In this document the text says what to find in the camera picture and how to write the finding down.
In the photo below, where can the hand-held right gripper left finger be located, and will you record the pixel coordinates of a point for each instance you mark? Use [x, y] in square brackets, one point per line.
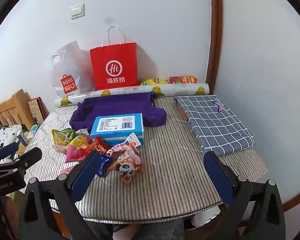
[86, 177]

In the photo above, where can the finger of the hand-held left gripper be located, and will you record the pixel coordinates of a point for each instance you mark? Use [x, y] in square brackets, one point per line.
[28, 158]
[7, 150]

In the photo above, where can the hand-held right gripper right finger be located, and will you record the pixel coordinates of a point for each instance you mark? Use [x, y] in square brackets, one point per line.
[218, 177]

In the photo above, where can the small pink candy packet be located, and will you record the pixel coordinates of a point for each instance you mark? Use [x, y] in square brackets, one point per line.
[125, 150]
[66, 170]

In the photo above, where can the blue snack packet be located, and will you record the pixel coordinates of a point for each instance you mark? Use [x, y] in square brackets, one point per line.
[104, 166]

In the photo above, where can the pink yellow snack packet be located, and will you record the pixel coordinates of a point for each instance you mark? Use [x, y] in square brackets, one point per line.
[76, 147]

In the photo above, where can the red snack packet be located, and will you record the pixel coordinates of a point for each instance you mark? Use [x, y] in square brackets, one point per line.
[96, 146]

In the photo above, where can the pink panda snack packet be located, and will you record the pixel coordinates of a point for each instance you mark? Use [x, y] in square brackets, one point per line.
[127, 167]

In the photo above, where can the small silver snack packet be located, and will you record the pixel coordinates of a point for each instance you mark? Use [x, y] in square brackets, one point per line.
[83, 131]

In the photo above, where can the green snack packet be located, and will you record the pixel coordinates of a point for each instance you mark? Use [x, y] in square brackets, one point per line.
[68, 135]

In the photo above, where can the clear plastic packet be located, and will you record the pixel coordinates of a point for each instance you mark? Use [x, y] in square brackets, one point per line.
[133, 138]

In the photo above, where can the panda print cloth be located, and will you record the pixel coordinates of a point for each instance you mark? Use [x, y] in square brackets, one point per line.
[7, 135]

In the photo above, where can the white blue carton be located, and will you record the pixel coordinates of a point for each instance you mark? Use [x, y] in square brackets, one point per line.
[22, 138]

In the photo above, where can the teal white small box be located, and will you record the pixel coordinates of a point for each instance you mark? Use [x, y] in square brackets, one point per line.
[33, 130]

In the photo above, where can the white plastic container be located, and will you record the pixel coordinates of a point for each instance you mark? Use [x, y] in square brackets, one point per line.
[205, 217]

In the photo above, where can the wooden headboard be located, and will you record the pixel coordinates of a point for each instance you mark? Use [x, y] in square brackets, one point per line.
[17, 102]

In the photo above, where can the patterned hardcover book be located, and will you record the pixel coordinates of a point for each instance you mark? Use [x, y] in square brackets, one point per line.
[36, 110]

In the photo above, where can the folded grey plaid cloth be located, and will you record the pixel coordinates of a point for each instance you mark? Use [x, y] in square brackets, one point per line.
[215, 122]

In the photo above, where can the blue cardboard box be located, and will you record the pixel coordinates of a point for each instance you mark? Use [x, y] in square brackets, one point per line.
[115, 125]

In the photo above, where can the purple towel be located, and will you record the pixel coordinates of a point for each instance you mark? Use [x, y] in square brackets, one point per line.
[110, 106]

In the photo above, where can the orange chip bag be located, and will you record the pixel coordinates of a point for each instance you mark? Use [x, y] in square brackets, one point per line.
[183, 80]

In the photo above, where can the white plastic shopping bag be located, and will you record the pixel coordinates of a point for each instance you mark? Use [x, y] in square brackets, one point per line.
[72, 62]

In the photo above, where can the yellow chip bag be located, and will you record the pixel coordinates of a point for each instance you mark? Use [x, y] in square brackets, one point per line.
[153, 81]

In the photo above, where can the red paper shopping bag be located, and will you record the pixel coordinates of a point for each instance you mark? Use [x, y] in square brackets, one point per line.
[112, 62]

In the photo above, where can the brown wooden door frame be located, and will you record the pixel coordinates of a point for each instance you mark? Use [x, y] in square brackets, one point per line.
[215, 30]

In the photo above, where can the white light switch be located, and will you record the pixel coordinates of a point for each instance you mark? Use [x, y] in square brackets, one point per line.
[77, 11]

